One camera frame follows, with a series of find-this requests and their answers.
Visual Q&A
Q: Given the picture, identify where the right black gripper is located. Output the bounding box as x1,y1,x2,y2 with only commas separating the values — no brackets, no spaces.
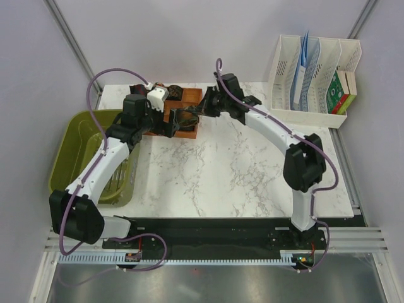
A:
194,87,229,118

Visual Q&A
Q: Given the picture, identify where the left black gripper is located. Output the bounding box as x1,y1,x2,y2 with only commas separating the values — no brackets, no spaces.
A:
138,100,179,138

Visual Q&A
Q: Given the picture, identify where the floral brown green tie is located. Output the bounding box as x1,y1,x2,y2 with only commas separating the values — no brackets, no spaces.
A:
176,107,199,131

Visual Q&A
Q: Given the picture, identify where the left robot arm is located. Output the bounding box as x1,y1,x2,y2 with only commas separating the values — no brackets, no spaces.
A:
49,86,179,248

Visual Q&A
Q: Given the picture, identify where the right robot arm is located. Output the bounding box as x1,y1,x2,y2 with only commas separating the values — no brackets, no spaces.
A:
197,73,326,249

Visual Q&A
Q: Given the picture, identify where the wooden compartment tray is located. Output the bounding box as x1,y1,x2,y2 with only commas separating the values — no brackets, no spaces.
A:
126,84,203,140

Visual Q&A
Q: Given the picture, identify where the rolled dark gold tie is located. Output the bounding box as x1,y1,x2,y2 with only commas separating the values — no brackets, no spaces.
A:
167,85,184,102

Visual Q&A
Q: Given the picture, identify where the rolled navy red tie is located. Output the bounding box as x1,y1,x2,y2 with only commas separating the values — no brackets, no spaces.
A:
129,84,148,96

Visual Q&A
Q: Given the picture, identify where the olive green plastic basket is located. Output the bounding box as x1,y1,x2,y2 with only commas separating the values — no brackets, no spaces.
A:
48,111,140,208

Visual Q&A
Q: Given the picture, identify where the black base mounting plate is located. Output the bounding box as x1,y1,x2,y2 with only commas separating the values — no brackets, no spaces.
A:
102,218,326,259

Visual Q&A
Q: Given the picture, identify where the blue paper folder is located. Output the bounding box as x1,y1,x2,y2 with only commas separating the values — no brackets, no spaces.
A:
290,31,321,112

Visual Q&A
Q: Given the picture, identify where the white plastic file organizer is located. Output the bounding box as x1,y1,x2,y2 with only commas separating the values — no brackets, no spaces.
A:
266,35,362,129

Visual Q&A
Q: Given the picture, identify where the green white book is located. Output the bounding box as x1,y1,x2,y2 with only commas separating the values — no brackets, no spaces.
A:
326,70,350,114

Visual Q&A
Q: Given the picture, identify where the red spine book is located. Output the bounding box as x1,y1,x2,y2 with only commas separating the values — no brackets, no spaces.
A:
336,71,357,115

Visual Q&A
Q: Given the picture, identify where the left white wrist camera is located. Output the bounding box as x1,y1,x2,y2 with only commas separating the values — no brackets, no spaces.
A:
146,86,169,112

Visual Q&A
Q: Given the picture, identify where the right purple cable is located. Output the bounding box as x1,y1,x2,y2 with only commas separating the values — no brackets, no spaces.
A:
215,58,339,274

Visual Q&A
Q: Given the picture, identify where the purple cable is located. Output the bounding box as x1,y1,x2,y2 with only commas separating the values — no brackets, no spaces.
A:
56,68,167,287
215,58,339,274

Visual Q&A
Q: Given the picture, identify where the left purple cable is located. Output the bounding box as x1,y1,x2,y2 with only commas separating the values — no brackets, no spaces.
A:
56,68,167,287

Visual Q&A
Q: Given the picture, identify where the white slotted cable duct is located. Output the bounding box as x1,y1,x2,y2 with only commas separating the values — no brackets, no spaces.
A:
57,251,302,266

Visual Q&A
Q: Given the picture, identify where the aluminium rail frame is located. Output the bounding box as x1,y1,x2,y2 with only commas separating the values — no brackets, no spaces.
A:
29,217,400,302

